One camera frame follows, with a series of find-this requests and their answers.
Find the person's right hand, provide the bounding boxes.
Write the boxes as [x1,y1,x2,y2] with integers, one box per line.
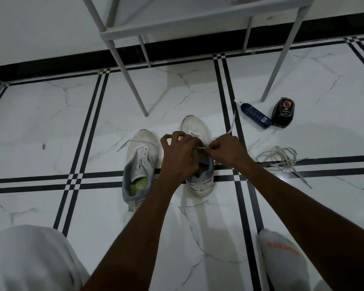
[205,133,252,173]

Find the person's left hand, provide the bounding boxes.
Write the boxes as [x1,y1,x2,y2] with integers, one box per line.
[159,131,202,187]

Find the white shoelace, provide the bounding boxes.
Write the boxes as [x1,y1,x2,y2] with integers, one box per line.
[255,145,313,189]
[116,110,237,152]

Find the white sneaker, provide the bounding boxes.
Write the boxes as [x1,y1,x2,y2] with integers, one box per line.
[180,115,215,197]
[122,129,160,213]

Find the person's left forearm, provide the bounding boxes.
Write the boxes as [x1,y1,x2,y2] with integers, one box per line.
[82,177,186,291]

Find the person's right forearm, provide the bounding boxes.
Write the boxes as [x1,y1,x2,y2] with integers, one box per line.
[239,157,364,291]

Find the black shoe polish container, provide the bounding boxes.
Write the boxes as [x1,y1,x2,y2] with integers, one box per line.
[271,97,295,128]

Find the grey metal shelf rack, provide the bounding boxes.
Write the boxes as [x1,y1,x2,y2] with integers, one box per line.
[80,0,317,117]

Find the dark blue spray bottle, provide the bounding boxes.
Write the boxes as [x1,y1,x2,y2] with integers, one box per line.
[234,99,273,130]

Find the white sock with orange print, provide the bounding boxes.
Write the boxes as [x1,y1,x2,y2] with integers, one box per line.
[258,228,311,291]

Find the white shorts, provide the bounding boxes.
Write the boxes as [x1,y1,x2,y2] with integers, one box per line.
[0,224,90,291]

